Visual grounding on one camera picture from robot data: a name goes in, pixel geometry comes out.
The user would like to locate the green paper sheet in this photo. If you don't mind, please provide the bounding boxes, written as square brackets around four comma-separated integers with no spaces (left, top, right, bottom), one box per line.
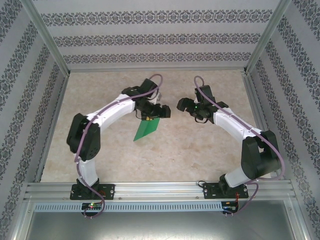
[133,116,161,143]

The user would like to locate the grey metal sheet panel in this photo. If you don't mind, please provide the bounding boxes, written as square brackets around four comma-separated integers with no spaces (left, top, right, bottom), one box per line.
[24,211,305,240]

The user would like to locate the aluminium frame crossbar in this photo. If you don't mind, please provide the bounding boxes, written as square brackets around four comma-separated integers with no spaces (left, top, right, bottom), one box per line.
[67,67,248,74]

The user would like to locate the aluminium table side rail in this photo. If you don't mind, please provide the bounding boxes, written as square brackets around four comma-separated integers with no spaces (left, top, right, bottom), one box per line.
[241,71,286,181]
[34,72,71,183]

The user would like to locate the aluminium mounting rail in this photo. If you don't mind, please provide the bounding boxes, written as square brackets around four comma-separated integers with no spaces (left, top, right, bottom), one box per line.
[23,180,295,202]

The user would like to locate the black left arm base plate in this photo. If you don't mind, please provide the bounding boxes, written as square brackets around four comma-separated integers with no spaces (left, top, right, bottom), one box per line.
[69,183,116,202]

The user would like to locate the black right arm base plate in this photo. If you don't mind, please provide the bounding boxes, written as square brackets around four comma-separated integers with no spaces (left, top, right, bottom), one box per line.
[203,181,250,200]

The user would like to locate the slotted grey cable duct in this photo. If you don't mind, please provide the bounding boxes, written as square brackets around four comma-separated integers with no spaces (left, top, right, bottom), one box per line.
[33,201,223,213]

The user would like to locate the aluminium frame post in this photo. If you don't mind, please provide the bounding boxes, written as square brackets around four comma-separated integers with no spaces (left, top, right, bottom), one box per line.
[243,0,293,75]
[22,0,71,76]

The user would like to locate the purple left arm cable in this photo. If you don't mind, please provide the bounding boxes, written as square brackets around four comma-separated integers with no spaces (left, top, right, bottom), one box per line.
[74,73,164,221]

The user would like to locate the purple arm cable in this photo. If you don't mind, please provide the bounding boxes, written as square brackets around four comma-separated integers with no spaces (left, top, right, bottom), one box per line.
[193,75,287,217]
[74,73,164,221]

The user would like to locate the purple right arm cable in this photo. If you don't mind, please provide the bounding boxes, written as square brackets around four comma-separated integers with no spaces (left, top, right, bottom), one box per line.
[193,75,287,217]

